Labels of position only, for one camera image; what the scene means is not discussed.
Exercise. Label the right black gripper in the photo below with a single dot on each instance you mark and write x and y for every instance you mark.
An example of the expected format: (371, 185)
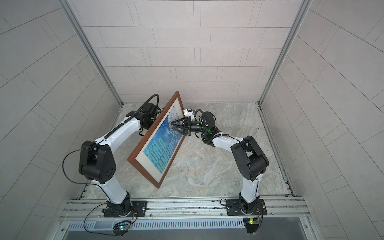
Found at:
(189, 127)

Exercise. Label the blue poster photo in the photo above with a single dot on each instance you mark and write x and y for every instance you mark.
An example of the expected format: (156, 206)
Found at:
(162, 146)

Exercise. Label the brown wooden picture frame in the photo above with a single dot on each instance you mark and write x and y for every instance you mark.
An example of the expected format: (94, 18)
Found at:
(144, 150)

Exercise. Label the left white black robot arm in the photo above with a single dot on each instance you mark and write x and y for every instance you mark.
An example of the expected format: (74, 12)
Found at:
(97, 162)

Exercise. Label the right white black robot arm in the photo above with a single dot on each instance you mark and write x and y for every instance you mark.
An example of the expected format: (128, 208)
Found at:
(249, 157)

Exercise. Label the left controller circuit board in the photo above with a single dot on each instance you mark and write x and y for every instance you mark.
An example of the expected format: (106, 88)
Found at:
(121, 228)

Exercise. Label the controller circuit board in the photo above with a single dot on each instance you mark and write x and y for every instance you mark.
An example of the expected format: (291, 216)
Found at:
(252, 225)
(121, 228)

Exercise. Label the right controller circuit board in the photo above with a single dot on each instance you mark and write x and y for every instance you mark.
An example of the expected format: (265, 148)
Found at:
(252, 225)

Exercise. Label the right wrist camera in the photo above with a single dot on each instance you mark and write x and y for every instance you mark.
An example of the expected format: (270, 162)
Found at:
(189, 113)

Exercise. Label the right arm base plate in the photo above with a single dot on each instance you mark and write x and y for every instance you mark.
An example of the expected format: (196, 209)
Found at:
(238, 207)

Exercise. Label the aluminium mounting rail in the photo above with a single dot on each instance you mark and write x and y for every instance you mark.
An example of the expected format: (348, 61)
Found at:
(187, 208)

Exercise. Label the right corner aluminium post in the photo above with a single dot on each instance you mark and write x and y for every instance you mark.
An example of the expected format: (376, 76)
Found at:
(288, 42)

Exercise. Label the corner aluminium post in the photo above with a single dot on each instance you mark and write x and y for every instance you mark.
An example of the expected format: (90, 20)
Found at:
(88, 47)
(288, 42)

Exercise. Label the left corner aluminium post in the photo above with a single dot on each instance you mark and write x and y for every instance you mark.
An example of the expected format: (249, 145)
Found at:
(88, 47)

